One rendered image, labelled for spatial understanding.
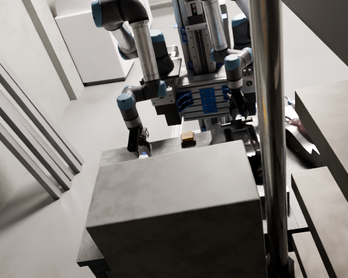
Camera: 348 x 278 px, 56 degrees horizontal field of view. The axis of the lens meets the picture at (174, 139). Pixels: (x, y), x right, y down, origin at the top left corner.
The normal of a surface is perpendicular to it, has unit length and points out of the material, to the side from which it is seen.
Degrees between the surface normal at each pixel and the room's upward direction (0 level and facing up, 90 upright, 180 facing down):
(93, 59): 90
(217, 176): 0
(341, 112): 0
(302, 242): 0
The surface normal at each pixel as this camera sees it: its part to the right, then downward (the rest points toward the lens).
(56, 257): -0.22, -0.77
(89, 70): -0.14, 0.63
